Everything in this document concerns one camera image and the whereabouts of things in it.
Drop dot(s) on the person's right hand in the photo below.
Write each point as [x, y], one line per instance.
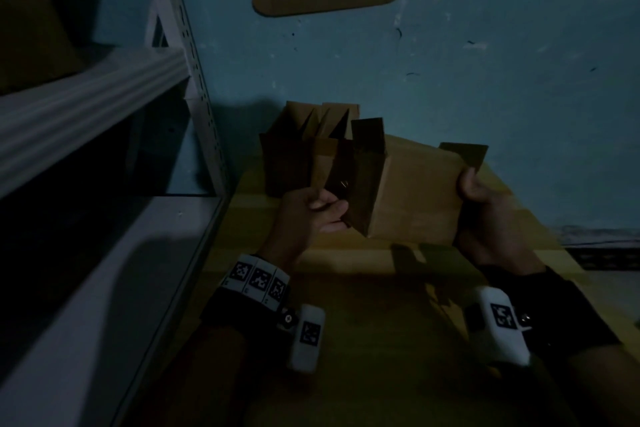
[495, 231]

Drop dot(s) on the person's left hand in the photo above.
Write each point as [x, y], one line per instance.
[300, 221]

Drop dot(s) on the person's left forearm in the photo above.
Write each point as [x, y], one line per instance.
[200, 381]

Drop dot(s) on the person's right forearm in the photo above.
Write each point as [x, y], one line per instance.
[610, 386]

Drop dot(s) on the black left wristband with markers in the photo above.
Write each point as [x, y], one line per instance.
[250, 286]

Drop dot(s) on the black wristband with markers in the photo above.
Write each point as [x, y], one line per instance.
[565, 311]
[250, 286]

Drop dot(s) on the black right wristband with markers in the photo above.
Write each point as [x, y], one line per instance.
[565, 311]

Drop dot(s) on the black patterned strip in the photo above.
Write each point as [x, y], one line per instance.
[605, 257]

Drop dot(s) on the white metal shelf rack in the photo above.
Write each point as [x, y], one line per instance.
[90, 91]

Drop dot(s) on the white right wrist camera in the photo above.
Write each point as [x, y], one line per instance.
[500, 326]

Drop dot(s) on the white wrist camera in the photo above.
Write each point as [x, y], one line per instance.
[307, 336]
[500, 326]

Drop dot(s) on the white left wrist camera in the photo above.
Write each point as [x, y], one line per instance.
[307, 336]

